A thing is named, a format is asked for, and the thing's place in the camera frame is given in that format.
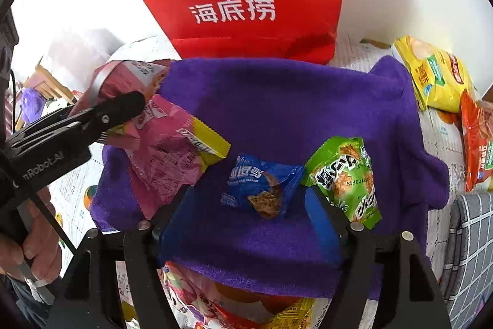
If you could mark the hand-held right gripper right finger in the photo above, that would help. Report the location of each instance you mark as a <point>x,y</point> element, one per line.
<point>321,223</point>

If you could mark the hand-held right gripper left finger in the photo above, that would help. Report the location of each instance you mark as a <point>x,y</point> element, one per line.
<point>177,227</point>

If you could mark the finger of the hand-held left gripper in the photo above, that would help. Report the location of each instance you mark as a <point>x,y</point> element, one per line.
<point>108,117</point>

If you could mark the pink packet silver edge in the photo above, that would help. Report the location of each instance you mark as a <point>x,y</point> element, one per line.
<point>131,78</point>

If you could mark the green snack packet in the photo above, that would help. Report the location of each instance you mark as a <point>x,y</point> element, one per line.
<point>346,178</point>

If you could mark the pink packet yellow edge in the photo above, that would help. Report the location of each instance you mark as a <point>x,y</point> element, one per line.
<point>169,159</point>

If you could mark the white pink printed snack packet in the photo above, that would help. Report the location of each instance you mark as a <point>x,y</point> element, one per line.
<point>185,298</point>

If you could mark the blue cookie packet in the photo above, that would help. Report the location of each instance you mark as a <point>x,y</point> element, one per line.
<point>254,182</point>

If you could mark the yellow snack packet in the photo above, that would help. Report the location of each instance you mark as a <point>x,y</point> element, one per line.
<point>292,317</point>

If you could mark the purple plush fabric tray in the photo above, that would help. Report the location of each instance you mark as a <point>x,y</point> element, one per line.
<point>269,113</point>

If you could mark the person's left hand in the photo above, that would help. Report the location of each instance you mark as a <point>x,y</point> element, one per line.
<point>42,250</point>

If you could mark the purple plush toy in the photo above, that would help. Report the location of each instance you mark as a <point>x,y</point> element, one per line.
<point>32,103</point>

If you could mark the wooden chair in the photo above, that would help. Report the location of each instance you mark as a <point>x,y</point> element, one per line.
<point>50,82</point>

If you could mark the white plastic bag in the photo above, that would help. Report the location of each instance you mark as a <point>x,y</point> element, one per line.
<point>77,47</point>

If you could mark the grey plaid folded cloth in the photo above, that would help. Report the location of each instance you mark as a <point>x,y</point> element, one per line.
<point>470,255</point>

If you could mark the orange chip bag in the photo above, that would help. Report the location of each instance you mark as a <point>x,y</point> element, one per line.
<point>479,144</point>

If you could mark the yellow chip bag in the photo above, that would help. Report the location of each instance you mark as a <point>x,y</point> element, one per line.
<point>427,78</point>

